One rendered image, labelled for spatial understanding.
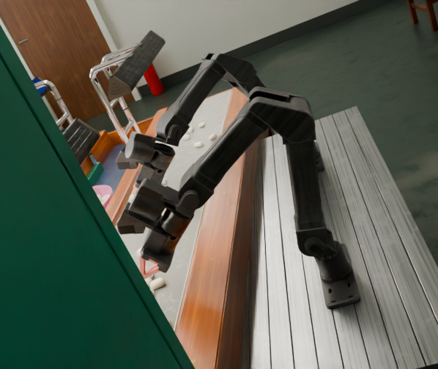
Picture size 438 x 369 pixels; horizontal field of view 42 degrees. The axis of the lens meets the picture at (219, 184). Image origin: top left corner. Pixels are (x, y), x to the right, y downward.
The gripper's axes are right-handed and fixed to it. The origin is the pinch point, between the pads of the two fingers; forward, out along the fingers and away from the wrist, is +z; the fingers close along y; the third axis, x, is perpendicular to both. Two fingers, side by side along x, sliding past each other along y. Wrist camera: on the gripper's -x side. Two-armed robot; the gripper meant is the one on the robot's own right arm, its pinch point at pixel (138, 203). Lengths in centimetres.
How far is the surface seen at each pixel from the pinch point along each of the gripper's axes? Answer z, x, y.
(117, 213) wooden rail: 13.7, -3.9, -10.7
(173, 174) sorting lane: 3.8, 7.1, -30.8
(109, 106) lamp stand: 5, -24, -58
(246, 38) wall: 58, 37, -451
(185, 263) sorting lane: -7.0, 16.1, 25.1
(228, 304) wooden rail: -18, 24, 46
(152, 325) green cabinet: -39, 6, 82
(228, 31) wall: 61, 17, -450
